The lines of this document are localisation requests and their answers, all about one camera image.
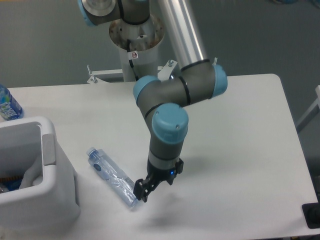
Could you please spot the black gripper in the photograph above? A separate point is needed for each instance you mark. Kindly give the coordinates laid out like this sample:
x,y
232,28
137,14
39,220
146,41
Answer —
x,y
161,171

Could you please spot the clear plastic wrapper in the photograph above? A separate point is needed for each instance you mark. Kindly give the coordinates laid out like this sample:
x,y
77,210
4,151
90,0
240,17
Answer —
x,y
30,175

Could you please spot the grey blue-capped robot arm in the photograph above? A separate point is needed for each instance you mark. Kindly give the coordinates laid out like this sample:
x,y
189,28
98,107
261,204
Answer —
x,y
162,102

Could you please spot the white plastic trash can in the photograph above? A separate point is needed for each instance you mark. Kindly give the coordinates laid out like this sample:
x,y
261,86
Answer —
x,y
47,195

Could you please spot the clear crushed plastic bottle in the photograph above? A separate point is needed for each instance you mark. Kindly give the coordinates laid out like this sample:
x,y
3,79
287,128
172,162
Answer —
x,y
115,177

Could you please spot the blue snack packet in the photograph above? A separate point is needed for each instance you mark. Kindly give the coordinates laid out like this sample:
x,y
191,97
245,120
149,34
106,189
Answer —
x,y
13,185

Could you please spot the black clamp at table corner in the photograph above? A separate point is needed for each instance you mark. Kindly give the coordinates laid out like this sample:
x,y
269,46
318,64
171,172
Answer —
x,y
311,213

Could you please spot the blue labelled water bottle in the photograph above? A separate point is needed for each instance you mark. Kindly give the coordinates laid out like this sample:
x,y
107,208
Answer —
x,y
10,109

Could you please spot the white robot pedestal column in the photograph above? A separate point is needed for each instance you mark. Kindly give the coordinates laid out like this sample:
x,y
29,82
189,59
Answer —
x,y
138,46

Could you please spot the white frame at right edge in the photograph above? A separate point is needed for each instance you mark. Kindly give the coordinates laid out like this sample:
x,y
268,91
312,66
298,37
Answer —
x,y
310,113

